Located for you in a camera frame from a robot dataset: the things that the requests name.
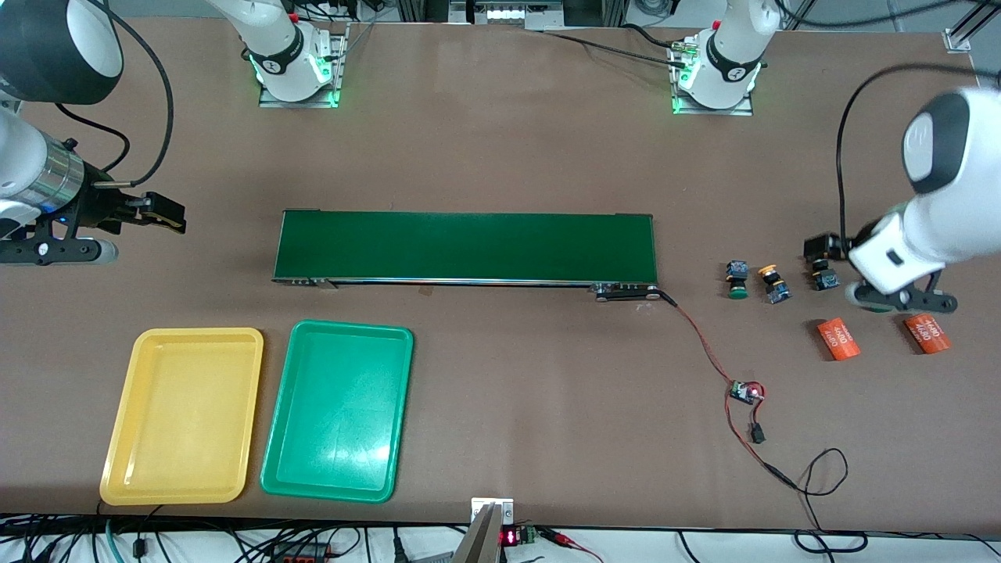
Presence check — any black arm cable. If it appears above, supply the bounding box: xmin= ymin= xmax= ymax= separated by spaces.
xmin=835 ymin=63 xmax=1001 ymax=243
xmin=55 ymin=12 xmax=174 ymax=188

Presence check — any silver metal bracket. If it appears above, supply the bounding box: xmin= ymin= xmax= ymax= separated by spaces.
xmin=471 ymin=497 xmax=515 ymax=525

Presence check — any grey metal post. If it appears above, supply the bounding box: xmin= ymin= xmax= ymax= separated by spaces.
xmin=450 ymin=504 xmax=501 ymax=563

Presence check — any yellow plastic tray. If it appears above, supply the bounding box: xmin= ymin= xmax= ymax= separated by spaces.
xmin=99 ymin=327 xmax=265 ymax=506

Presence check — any green conveyor belt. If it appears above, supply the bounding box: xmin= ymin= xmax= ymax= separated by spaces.
xmin=271 ymin=209 xmax=662 ymax=303

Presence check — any aluminium frame with light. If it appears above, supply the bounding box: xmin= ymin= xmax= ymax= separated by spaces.
xmin=395 ymin=0 xmax=630 ymax=30

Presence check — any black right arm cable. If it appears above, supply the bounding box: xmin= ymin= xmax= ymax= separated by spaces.
xmin=55 ymin=12 xmax=174 ymax=188

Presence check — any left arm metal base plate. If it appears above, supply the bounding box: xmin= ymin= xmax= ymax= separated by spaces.
xmin=671 ymin=35 xmax=755 ymax=117

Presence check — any green plastic tray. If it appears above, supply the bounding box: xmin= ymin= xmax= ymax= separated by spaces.
xmin=260 ymin=319 xmax=415 ymax=504

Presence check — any black power cable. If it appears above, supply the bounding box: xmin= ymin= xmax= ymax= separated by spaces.
xmin=726 ymin=403 xmax=869 ymax=554

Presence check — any red black twin wire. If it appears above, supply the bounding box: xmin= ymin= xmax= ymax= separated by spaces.
xmin=655 ymin=288 xmax=742 ymax=388

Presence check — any red test lead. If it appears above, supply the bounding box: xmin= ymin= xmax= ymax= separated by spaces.
xmin=540 ymin=528 xmax=607 ymax=563

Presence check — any black cable on table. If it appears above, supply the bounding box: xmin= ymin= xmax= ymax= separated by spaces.
xmin=540 ymin=23 xmax=693 ymax=70

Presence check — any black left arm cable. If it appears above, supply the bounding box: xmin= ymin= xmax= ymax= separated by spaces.
xmin=835 ymin=63 xmax=1001 ymax=243

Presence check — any orange power strip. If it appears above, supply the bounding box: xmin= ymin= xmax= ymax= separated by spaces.
xmin=270 ymin=542 xmax=333 ymax=563

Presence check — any aluminium corner strut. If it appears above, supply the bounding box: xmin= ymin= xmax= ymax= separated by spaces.
xmin=942 ymin=0 xmax=1001 ymax=54

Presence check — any orange cylindrical battery cell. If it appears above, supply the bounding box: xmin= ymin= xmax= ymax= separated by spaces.
xmin=902 ymin=314 xmax=952 ymax=355
xmin=816 ymin=317 xmax=862 ymax=362

